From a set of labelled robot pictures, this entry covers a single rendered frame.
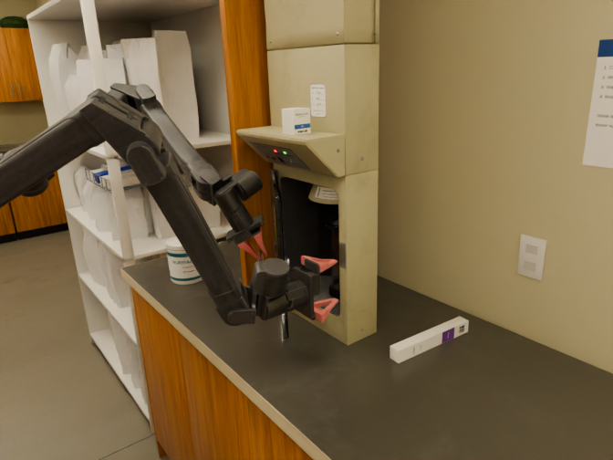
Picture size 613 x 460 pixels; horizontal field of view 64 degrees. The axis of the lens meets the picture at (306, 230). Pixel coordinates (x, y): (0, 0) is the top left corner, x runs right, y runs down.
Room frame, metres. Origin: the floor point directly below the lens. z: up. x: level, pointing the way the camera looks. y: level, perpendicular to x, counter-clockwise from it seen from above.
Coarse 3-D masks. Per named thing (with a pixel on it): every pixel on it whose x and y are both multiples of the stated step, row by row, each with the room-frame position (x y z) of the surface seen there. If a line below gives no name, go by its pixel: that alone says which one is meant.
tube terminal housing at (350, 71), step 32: (288, 64) 1.34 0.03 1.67; (320, 64) 1.24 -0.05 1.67; (352, 64) 1.18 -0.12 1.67; (288, 96) 1.35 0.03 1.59; (352, 96) 1.18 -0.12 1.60; (320, 128) 1.24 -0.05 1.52; (352, 128) 1.18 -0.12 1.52; (352, 160) 1.18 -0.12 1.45; (352, 192) 1.18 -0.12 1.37; (352, 224) 1.18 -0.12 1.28; (352, 256) 1.18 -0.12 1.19; (352, 288) 1.18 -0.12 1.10; (352, 320) 1.18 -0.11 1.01
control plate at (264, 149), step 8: (256, 144) 1.32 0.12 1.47; (264, 144) 1.29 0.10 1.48; (264, 152) 1.34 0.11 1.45; (272, 152) 1.30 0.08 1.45; (280, 152) 1.26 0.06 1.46; (288, 152) 1.22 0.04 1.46; (272, 160) 1.35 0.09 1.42; (288, 160) 1.27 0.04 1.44; (296, 160) 1.23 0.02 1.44; (304, 168) 1.24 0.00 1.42
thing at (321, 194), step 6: (312, 186) 1.34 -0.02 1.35; (318, 186) 1.30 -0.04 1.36; (324, 186) 1.29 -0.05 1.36; (312, 192) 1.32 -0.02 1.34; (318, 192) 1.29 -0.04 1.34; (324, 192) 1.28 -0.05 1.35; (330, 192) 1.27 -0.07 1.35; (336, 192) 1.27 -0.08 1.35; (312, 198) 1.30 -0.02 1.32; (318, 198) 1.28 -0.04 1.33; (324, 198) 1.27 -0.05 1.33; (330, 198) 1.26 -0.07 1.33; (336, 198) 1.26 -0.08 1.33
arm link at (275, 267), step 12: (264, 264) 0.90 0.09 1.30; (276, 264) 0.91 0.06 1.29; (252, 276) 0.91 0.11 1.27; (264, 276) 0.88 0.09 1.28; (276, 276) 0.87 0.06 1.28; (252, 288) 0.90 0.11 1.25; (264, 288) 0.89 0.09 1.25; (276, 288) 0.88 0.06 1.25; (252, 300) 0.89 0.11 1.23; (228, 312) 0.87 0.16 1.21; (240, 312) 0.87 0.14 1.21; (252, 312) 0.87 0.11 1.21
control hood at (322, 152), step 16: (256, 128) 1.37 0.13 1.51; (272, 128) 1.36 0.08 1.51; (272, 144) 1.25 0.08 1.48; (288, 144) 1.17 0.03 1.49; (304, 144) 1.11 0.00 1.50; (320, 144) 1.12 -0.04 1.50; (336, 144) 1.15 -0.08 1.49; (304, 160) 1.20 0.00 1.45; (320, 160) 1.13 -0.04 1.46; (336, 160) 1.15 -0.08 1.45; (336, 176) 1.15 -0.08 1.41
